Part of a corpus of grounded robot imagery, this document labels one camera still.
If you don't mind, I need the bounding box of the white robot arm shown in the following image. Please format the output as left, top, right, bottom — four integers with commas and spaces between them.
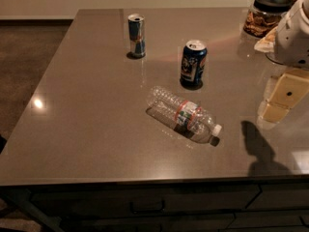
274, 0, 309, 69

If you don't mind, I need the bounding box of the clear plastic water bottle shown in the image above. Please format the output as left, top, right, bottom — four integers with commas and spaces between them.
147, 86, 222, 142

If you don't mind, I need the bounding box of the blue Pepsi soda can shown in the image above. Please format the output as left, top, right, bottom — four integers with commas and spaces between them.
181, 40, 208, 89

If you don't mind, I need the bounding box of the silver blue Red Bull can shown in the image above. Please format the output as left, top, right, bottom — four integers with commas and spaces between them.
127, 14, 146, 58

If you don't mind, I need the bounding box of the glass jar with black lid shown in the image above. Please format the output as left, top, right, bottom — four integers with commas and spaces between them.
243, 0, 292, 38

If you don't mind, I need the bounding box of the dark right cabinet drawer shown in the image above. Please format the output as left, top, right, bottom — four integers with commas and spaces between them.
247, 184, 309, 210

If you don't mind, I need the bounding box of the dark cabinet drawer with handle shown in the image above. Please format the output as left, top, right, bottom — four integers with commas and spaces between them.
32, 185, 259, 218

